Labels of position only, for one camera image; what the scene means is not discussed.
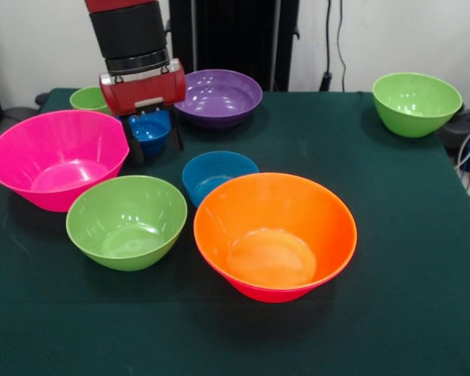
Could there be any green plastic cup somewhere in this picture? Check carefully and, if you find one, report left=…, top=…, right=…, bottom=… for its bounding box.
left=69, top=86, right=113, bottom=116

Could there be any dark blue plastic bowl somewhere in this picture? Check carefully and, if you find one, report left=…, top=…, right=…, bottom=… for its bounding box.
left=127, top=110, right=172, bottom=157

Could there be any orange plastic bowl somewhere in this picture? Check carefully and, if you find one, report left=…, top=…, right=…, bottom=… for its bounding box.
left=193, top=172, right=358, bottom=291

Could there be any purple plastic bowl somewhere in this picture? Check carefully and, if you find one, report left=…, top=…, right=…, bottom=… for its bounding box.
left=175, top=69, right=263, bottom=131

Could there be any black wall cable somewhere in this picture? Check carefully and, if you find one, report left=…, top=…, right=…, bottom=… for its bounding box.
left=319, top=0, right=346, bottom=93

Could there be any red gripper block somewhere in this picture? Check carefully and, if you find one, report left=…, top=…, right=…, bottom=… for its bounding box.
left=99, top=58, right=186, bottom=165

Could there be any black pedestal leg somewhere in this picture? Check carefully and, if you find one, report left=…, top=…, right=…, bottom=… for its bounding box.
left=438, top=109, right=470, bottom=173
left=0, top=92, right=50, bottom=122

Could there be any dark green table cloth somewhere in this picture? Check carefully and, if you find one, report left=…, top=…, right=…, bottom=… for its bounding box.
left=0, top=88, right=470, bottom=376

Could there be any light blue plastic bowl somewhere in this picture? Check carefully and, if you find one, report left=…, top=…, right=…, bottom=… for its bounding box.
left=181, top=150, right=260, bottom=208

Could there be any pink plastic bowl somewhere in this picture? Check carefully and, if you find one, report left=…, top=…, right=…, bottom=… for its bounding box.
left=0, top=110, right=130, bottom=213
left=197, top=242, right=338, bottom=304

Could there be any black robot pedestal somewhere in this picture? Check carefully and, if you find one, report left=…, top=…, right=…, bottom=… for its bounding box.
left=164, top=0, right=301, bottom=92

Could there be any green plastic bowl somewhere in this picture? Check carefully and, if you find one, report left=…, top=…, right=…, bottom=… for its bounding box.
left=65, top=175, right=189, bottom=273
left=372, top=72, right=464, bottom=139

